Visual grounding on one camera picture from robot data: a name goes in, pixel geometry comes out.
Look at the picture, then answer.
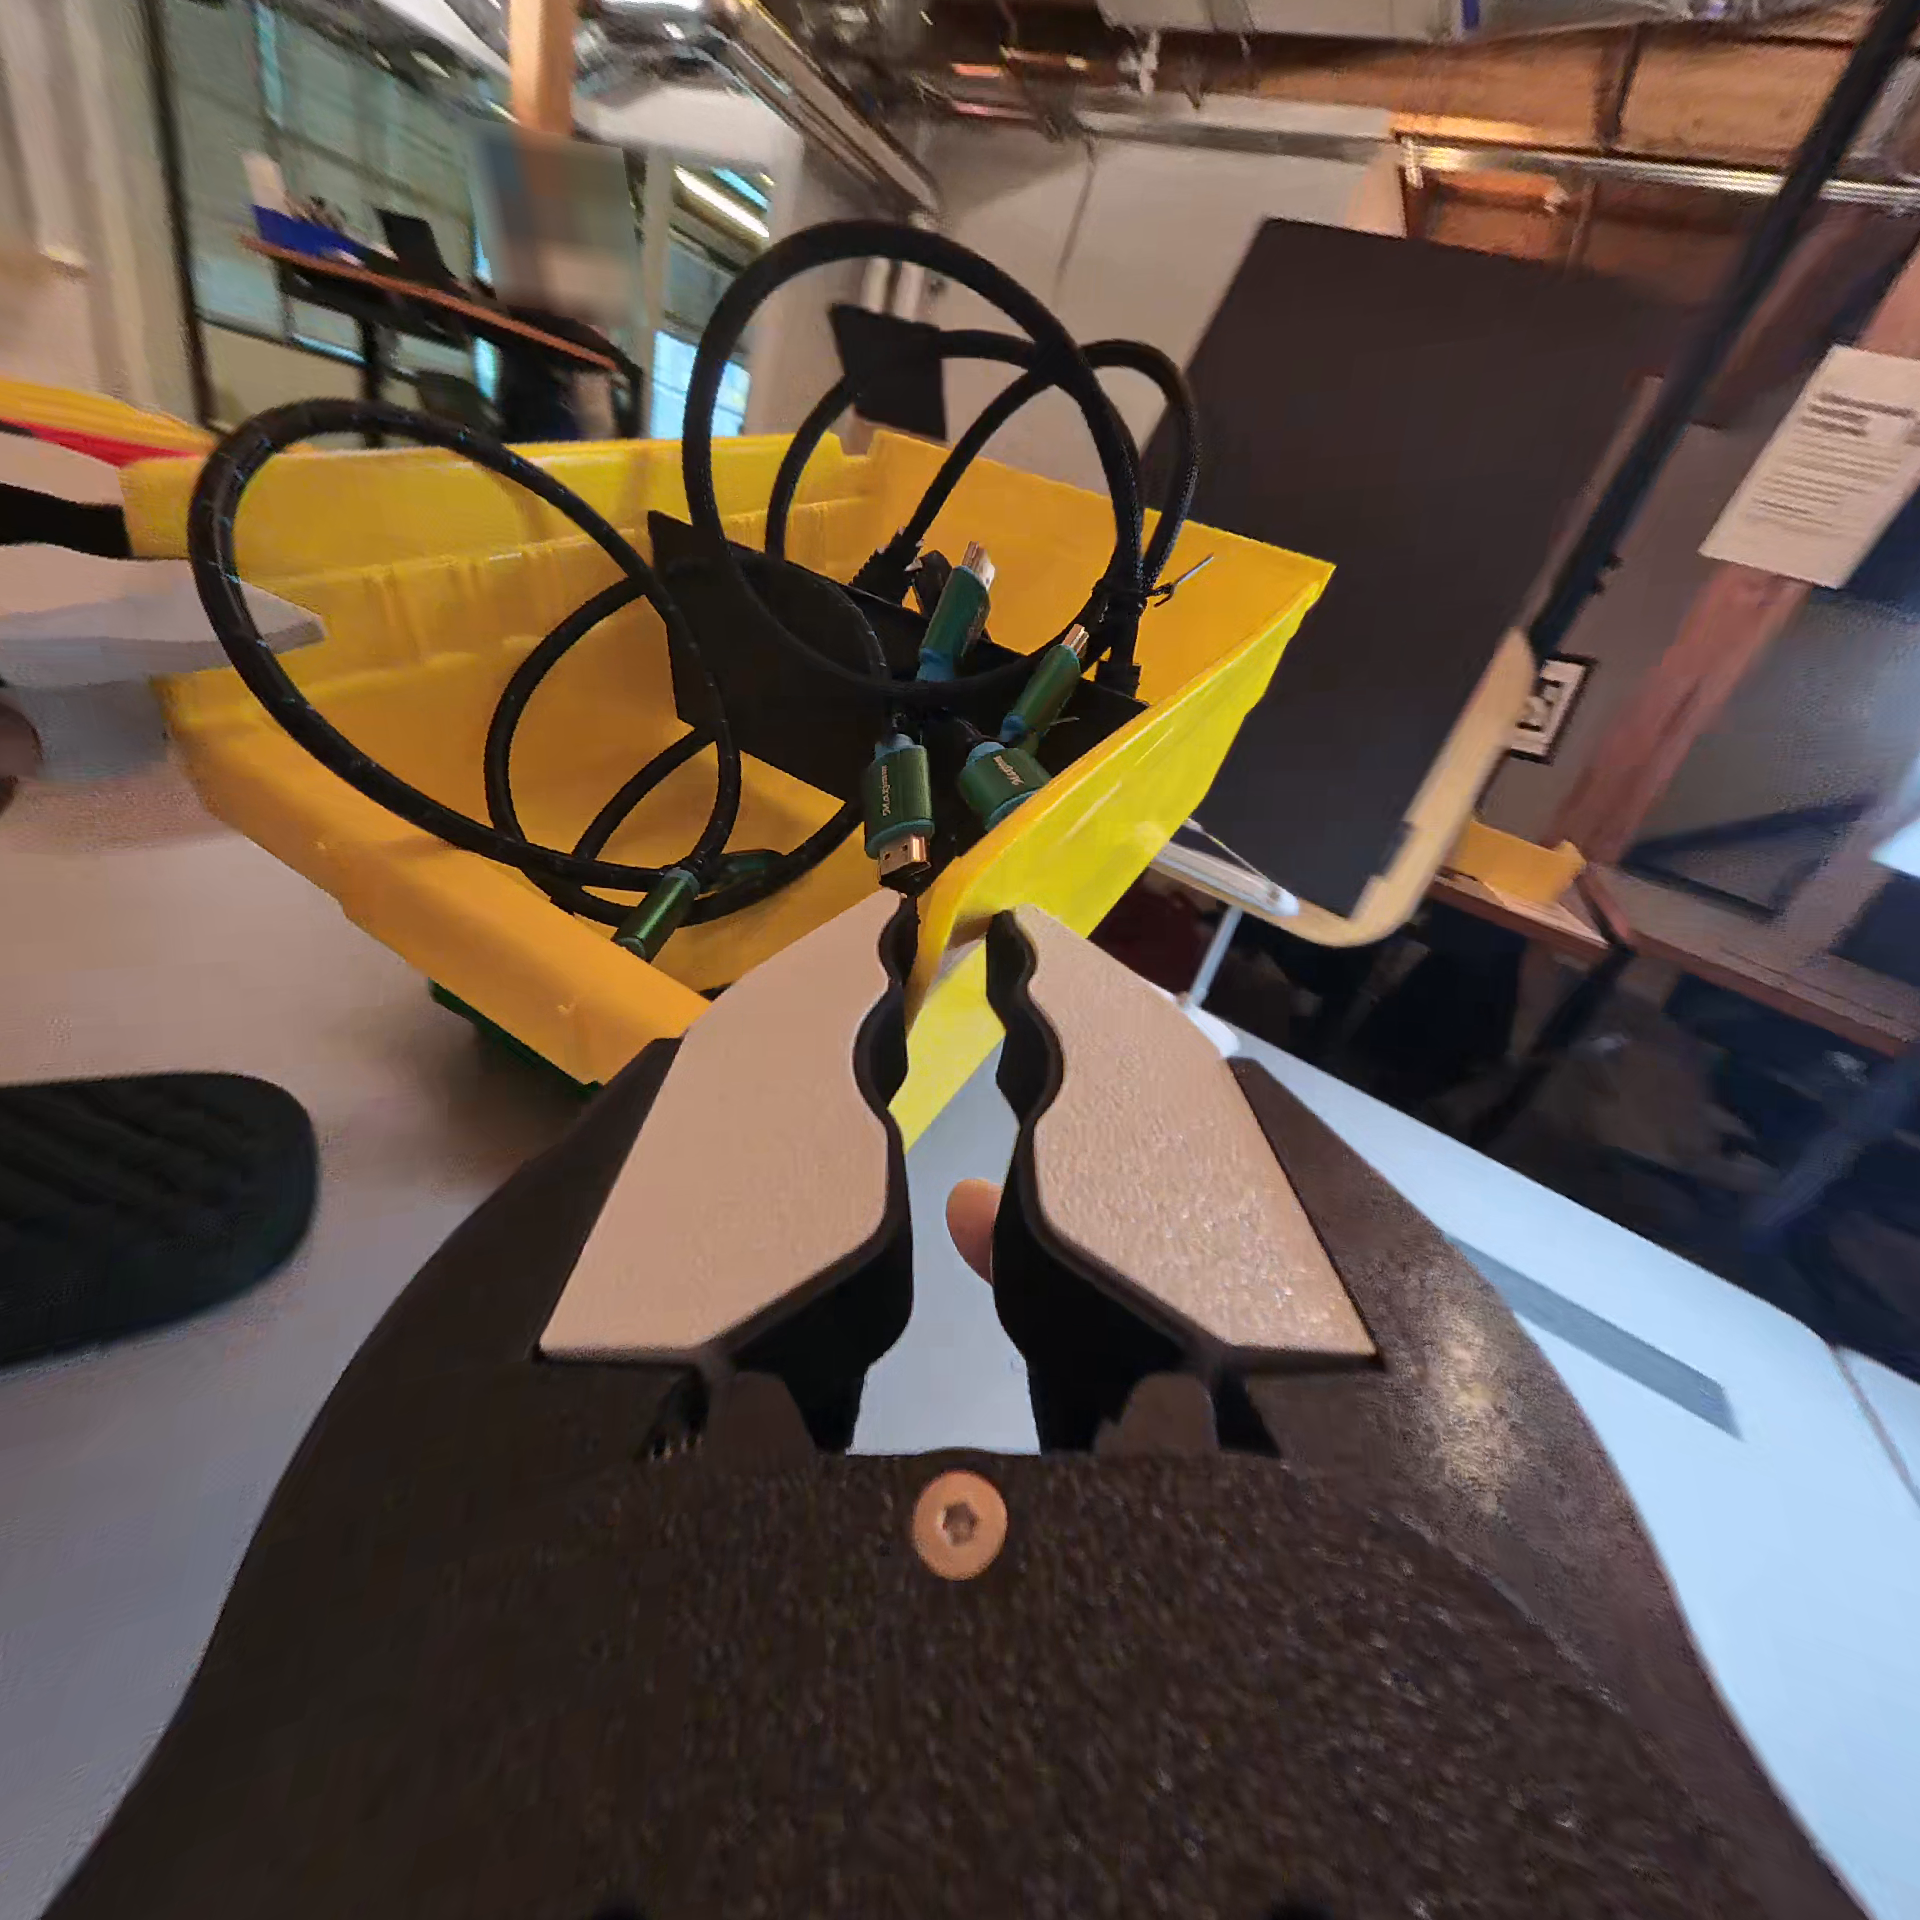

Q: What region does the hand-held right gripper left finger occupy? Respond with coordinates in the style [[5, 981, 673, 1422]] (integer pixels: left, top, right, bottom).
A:
[[537, 893, 921, 1370]]

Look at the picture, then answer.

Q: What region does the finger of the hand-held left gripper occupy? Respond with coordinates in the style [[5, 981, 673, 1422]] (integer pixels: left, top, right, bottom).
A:
[[0, 432, 136, 559], [0, 546, 329, 783]]

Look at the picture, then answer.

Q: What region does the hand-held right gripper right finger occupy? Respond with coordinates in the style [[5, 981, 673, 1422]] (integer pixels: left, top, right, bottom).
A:
[[985, 906, 1378, 1370]]

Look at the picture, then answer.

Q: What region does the white desk stand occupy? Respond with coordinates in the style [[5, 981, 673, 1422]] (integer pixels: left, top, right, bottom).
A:
[[1151, 815, 1305, 1022]]

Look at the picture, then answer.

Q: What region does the background desk with black legs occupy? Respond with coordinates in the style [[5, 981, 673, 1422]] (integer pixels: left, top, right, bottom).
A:
[[237, 230, 644, 440]]

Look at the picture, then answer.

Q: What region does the small yellow bin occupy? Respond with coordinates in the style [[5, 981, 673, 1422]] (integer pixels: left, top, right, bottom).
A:
[[1445, 818, 1589, 906]]

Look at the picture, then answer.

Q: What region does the black bin divider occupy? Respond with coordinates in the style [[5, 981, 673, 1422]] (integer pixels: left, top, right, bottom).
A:
[[644, 509, 1153, 818]]

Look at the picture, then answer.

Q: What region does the black textured wrist rest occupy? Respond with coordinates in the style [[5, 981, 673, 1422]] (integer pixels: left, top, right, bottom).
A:
[[0, 1072, 320, 1370]]

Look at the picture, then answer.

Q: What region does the black white marker tag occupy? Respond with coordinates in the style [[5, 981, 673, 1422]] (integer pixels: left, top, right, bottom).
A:
[[1503, 652, 1594, 767]]

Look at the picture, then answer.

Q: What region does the wooden chair with black back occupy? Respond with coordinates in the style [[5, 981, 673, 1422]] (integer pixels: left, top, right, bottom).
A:
[[826, 304, 951, 440]]

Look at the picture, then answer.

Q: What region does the white paper sign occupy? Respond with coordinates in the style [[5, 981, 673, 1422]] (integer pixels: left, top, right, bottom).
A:
[[1697, 346, 1920, 592]]

